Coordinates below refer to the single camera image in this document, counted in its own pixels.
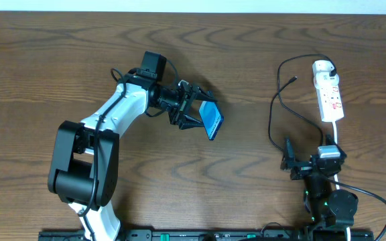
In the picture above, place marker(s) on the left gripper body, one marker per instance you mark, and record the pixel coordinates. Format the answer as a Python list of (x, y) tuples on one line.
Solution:
[(183, 104)]

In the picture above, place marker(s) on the blue Galaxy smartphone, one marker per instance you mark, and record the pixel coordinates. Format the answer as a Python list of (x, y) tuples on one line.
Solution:
[(212, 118)]

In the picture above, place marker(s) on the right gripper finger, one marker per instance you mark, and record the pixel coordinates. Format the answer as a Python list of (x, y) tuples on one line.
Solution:
[(288, 152), (329, 141)]

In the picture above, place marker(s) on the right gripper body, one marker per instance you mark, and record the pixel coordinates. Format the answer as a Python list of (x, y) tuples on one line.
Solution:
[(301, 167)]

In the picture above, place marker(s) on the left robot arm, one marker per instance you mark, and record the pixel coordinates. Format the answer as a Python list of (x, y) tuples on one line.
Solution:
[(84, 167)]

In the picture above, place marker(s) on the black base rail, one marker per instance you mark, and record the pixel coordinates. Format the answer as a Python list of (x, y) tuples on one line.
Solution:
[(267, 234)]

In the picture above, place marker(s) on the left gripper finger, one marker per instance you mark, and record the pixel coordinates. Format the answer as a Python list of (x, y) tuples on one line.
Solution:
[(200, 94), (188, 122)]

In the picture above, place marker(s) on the white power strip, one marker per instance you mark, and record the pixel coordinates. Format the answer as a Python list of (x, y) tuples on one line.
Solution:
[(327, 90)]

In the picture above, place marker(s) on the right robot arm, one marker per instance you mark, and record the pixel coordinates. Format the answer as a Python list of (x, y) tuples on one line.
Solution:
[(331, 209)]

